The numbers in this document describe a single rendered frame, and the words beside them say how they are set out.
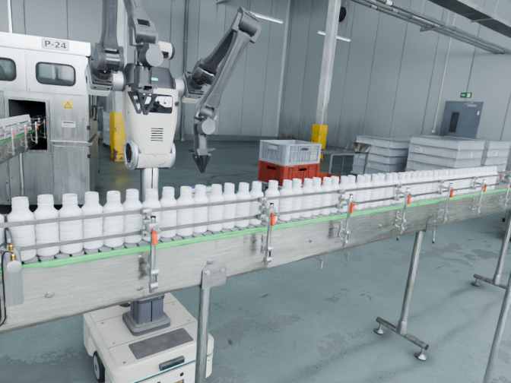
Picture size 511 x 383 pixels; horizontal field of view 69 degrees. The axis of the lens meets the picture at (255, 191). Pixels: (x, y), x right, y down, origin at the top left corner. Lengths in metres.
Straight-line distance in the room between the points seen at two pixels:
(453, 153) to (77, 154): 6.29
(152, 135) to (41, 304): 0.93
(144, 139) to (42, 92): 3.18
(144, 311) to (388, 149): 7.17
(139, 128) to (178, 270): 0.75
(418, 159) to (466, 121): 4.15
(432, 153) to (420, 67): 5.42
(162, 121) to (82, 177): 3.20
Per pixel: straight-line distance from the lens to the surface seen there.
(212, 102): 1.55
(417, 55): 13.11
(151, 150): 1.81
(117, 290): 1.24
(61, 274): 1.17
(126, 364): 1.95
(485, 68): 12.12
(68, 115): 4.85
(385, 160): 8.61
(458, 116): 12.16
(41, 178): 4.99
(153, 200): 1.21
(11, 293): 1.11
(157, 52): 1.26
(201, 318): 1.49
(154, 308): 2.11
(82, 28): 13.56
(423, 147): 8.05
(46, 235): 1.15
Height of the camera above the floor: 1.44
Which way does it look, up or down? 13 degrees down
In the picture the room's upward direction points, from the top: 5 degrees clockwise
